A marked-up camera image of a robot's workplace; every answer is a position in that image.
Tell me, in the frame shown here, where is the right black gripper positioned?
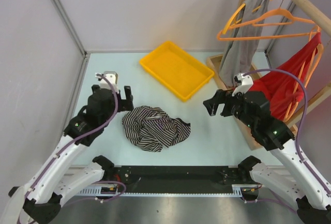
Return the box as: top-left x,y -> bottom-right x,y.
203,86 -> 256,129

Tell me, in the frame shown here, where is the striped tank top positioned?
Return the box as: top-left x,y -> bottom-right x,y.
122,106 -> 191,153

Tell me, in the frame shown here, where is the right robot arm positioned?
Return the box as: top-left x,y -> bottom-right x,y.
203,89 -> 330,223

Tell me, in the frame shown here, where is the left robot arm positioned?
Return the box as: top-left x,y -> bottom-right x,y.
1,84 -> 133,223

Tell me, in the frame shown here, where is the grey tank top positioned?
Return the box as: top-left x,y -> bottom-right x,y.
218,0 -> 270,87

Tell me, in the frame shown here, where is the red tank top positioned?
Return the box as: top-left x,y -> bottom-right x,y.
250,44 -> 307,121

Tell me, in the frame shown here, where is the orange hanger with grey top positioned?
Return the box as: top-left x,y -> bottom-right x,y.
222,0 -> 280,35

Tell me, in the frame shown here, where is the orange hanger with red top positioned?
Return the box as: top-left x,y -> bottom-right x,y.
283,31 -> 324,122

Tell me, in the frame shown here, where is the yellow plastic tray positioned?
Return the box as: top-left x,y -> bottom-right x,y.
139,41 -> 215,102

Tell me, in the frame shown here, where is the wooden clothes rack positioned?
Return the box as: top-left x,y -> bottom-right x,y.
206,0 -> 331,151

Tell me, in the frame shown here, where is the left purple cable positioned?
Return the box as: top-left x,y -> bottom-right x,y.
18,75 -> 127,224

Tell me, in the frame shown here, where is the purple cable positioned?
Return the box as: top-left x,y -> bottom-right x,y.
18,75 -> 127,224
240,68 -> 331,213

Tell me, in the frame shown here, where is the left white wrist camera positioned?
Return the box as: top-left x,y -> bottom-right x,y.
95,71 -> 119,93

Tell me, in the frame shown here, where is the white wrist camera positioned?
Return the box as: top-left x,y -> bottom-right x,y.
232,73 -> 253,96
95,71 -> 119,93

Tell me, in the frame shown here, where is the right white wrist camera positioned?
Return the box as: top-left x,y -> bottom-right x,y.
232,73 -> 253,96

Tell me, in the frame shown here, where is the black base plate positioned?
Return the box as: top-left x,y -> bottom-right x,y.
102,166 -> 260,193

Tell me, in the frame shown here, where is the white cable duct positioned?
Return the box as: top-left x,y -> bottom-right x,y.
76,185 -> 261,200

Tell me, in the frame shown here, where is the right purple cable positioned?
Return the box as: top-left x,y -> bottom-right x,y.
240,68 -> 331,213

